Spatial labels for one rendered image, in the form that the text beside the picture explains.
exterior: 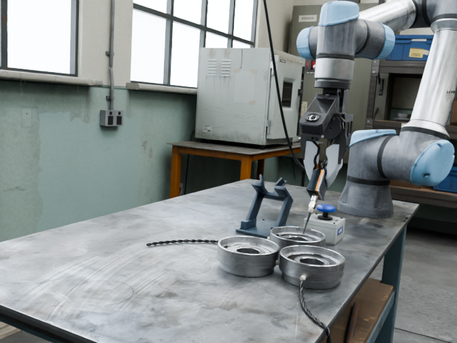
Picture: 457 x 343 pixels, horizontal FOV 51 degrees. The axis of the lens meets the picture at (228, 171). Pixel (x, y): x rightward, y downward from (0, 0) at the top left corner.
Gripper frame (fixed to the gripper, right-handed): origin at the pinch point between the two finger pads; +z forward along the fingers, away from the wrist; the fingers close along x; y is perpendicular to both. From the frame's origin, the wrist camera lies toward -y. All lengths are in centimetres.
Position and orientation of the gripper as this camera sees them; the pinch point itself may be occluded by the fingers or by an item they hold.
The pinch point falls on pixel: (319, 180)
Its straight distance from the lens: 99.4
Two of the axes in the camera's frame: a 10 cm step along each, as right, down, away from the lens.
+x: -8.6, -1.3, 5.0
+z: -0.7, 9.9, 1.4
